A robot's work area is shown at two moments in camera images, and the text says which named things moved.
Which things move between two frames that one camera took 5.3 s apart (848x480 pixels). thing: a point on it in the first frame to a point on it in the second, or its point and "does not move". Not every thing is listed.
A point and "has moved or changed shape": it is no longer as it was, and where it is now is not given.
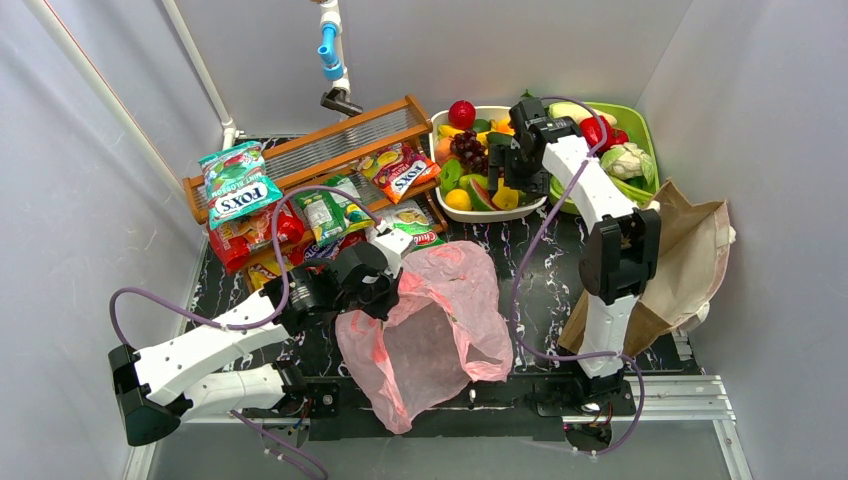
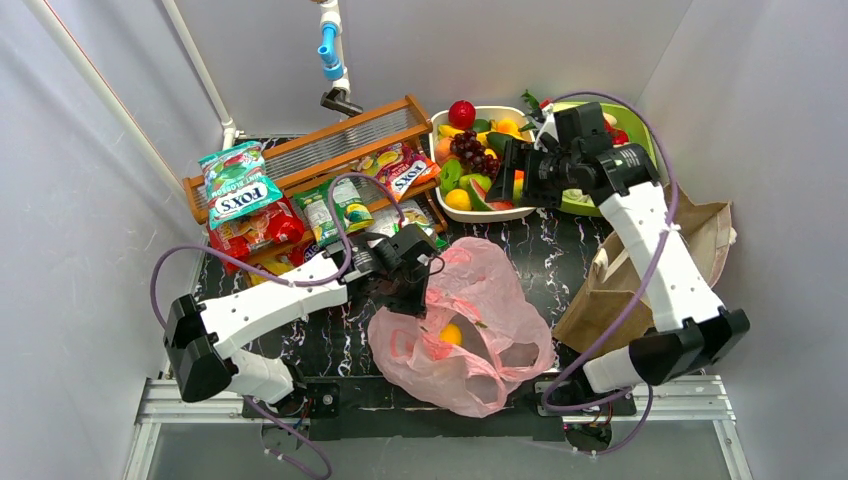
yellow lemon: x=505 y=198 has moved or changed shape
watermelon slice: x=479 y=197 does not move
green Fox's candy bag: x=237 y=181 does not move
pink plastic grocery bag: x=445 y=327 has moved or changed shape
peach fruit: x=442 y=150 does not move
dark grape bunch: x=470 y=152 does not move
